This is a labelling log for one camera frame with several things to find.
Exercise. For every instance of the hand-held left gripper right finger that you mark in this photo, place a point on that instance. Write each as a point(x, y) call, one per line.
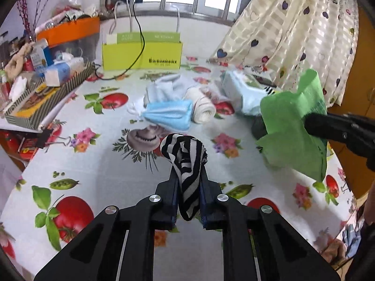
point(206, 207)

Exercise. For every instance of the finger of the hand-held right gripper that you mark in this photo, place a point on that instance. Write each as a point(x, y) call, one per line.
point(328, 127)

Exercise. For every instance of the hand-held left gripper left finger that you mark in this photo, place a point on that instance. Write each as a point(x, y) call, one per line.
point(172, 205)

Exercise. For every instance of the black white striped sock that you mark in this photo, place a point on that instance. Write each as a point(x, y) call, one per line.
point(187, 164)

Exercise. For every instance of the green cloth towel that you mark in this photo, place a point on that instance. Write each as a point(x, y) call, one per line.
point(284, 123)

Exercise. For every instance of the wooden cabinet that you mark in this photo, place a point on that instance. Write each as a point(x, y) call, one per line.
point(364, 73)

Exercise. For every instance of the blue face mask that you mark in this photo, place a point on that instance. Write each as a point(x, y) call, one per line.
point(170, 115)

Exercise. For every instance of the wet wipes pack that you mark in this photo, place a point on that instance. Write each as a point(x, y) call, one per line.
point(243, 93)

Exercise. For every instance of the beige striped sock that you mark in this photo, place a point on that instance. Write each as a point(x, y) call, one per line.
point(202, 108)

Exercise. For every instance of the cream heart print curtain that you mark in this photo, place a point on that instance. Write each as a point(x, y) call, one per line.
point(293, 20)

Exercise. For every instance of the light blue sock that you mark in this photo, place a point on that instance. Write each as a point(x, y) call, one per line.
point(164, 89)

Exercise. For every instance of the black binder clip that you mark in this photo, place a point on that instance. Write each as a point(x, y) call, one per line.
point(45, 139)

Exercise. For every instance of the lime cardboard box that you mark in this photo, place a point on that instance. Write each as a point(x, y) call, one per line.
point(140, 57)

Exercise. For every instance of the striped cardboard tray box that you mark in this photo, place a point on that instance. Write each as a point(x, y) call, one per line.
point(58, 99)

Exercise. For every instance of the red box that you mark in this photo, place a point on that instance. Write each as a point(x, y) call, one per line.
point(26, 150)

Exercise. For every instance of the blue white tissue box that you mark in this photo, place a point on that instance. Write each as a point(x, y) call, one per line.
point(58, 71)

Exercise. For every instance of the clear plastic storage bin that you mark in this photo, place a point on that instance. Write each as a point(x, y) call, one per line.
point(82, 49)

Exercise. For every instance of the white crumpled tissue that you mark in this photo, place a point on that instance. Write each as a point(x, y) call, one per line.
point(17, 87)

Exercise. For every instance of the blue white carton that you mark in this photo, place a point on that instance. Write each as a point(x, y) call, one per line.
point(39, 55)

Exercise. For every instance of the orange box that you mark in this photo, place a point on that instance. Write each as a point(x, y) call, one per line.
point(73, 30)

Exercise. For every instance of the beige braided plush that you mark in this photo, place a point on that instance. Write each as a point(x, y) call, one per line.
point(17, 61)

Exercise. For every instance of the pile of crumpled packaging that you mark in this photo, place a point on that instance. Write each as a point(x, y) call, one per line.
point(73, 11)

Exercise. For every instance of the purple flower branches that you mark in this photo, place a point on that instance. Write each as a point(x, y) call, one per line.
point(23, 14)

